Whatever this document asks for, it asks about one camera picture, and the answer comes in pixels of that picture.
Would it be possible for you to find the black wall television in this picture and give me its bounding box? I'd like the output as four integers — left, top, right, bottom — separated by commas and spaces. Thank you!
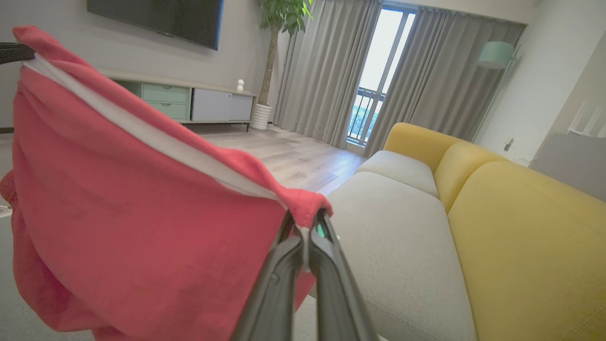
87, 0, 224, 51

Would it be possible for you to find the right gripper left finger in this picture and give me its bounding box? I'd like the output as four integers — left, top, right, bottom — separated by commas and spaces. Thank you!
230, 211, 304, 341

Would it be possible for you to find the grey upholstered furniture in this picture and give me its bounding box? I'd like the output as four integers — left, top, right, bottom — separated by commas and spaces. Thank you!
529, 132, 606, 202

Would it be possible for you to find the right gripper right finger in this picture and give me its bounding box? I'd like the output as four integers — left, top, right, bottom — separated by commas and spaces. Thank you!
308, 208, 379, 341

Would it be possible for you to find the yellow sofa back cushion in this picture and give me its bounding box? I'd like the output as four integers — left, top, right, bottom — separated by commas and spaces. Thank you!
383, 123, 462, 174
434, 141, 512, 214
447, 161, 606, 341

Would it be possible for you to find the white ribbed plant pot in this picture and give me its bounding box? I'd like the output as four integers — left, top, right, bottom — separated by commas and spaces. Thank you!
250, 103, 274, 131

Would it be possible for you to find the mint green floor lamp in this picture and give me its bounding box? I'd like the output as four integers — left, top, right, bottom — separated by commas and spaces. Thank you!
471, 41, 521, 143

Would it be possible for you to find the glass balcony door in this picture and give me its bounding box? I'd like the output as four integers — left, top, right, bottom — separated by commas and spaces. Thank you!
347, 4, 418, 147

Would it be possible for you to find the low television cabinet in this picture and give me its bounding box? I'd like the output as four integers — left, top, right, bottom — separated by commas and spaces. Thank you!
102, 71, 257, 132

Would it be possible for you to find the red and white basketball jersey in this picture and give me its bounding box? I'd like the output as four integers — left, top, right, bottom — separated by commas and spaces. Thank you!
0, 26, 333, 341

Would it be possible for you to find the green indoor tree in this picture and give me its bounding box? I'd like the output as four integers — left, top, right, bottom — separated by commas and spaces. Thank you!
257, 0, 314, 107

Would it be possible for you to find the grey curtain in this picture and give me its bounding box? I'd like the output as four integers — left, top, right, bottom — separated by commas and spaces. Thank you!
273, 0, 382, 150
365, 7, 527, 158

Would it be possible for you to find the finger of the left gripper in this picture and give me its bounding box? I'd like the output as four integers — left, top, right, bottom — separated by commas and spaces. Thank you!
0, 43, 36, 65

